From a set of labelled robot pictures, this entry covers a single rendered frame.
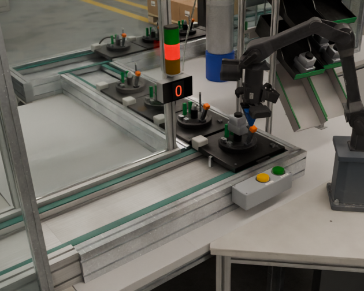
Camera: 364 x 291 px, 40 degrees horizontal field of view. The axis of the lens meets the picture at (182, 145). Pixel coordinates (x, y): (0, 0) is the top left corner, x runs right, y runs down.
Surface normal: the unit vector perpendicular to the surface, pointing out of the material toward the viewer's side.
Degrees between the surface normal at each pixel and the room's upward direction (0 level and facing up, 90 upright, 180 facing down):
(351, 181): 90
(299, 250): 0
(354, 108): 61
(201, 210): 90
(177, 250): 0
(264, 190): 90
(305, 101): 45
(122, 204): 0
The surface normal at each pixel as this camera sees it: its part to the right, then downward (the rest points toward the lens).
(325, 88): 0.29, -0.33
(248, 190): -0.03, -0.88
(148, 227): 0.60, 0.36
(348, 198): -0.14, 0.47
